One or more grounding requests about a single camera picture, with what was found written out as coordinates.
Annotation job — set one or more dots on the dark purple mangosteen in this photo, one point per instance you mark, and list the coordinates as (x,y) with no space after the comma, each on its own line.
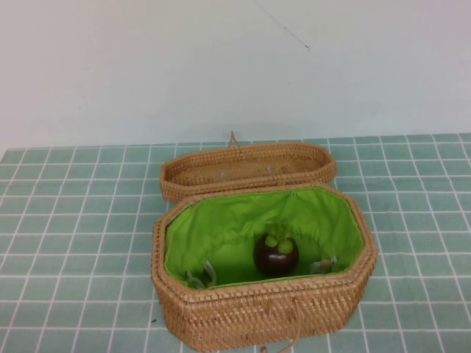
(274,259)

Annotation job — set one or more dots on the woven rattan basket lid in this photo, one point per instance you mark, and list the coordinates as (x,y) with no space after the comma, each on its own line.
(191,163)

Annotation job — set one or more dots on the woven rattan basket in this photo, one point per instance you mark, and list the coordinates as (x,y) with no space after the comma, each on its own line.
(257,312)

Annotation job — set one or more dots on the rattan lid loop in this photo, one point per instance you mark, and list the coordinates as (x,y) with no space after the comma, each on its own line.
(232,141)

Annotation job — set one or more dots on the lime green fabric lining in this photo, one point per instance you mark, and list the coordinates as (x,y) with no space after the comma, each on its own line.
(221,220)

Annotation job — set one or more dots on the small wooden bead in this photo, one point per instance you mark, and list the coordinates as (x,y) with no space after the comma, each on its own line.
(326,263)

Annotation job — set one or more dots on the green grid tablecloth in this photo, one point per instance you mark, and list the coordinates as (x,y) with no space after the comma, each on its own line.
(73,220)

